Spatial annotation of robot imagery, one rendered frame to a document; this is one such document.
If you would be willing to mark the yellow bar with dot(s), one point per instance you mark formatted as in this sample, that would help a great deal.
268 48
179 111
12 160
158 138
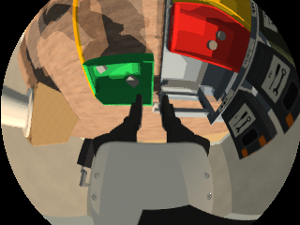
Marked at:
77 36

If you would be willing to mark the green bin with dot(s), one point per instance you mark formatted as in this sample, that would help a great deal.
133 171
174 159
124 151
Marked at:
110 87

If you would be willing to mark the red open bin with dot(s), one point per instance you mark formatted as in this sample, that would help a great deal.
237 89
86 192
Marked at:
197 24

